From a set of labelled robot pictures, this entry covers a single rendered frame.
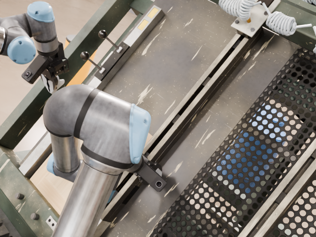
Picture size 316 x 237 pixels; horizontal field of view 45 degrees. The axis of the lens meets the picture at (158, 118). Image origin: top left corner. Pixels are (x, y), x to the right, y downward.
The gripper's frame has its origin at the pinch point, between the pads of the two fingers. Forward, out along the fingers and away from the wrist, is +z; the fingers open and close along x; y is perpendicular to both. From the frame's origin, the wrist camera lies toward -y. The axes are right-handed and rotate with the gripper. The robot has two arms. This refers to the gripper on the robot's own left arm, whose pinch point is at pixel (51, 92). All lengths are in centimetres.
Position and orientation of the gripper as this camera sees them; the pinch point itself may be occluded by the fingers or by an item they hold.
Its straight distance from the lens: 147.7
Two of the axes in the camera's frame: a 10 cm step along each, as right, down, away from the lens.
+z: -0.6, 6.7, 7.4
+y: 6.5, -5.4, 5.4
